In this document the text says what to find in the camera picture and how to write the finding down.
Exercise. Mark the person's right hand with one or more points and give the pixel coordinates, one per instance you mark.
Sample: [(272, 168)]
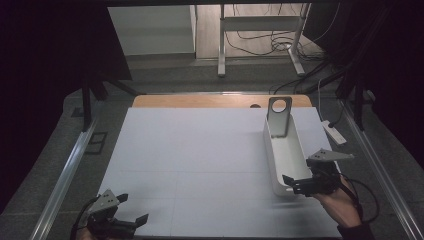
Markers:
[(341, 206)]

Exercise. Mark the white power strip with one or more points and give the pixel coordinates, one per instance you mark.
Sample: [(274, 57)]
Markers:
[(334, 132)]

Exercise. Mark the black floor frame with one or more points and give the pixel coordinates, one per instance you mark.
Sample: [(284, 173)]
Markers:
[(96, 142)]

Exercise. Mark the grey phone case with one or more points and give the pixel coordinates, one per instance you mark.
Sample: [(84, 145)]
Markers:
[(279, 118)]

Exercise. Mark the person's left hand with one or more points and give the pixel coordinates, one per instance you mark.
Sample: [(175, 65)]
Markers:
[(85, 235)]

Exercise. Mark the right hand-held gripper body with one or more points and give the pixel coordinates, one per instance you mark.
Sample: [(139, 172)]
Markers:
[(321, 178)]

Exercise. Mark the white metal desk frame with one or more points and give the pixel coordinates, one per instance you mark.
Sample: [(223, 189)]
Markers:
[(263, 24)]

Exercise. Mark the aluminium rail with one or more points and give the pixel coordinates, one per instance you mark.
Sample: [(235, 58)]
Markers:
[(68, 173), (380, 163)]

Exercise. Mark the white storage bin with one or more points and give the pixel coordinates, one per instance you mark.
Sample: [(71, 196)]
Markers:
[(286, 156)]

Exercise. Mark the white cabinet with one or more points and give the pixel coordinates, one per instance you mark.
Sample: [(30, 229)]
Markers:
[(151, 30)]

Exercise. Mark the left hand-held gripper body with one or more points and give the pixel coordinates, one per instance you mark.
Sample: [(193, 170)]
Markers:
[(105, 213)]

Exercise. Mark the white table board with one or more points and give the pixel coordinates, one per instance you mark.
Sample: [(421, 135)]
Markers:
[(200, 150)]

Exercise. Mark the black metal stand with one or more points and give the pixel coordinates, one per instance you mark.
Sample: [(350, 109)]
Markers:
[(358, 100), (87, 103)]

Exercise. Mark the black curtain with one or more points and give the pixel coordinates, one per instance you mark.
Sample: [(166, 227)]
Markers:
[(393, 66), (50, 66)]

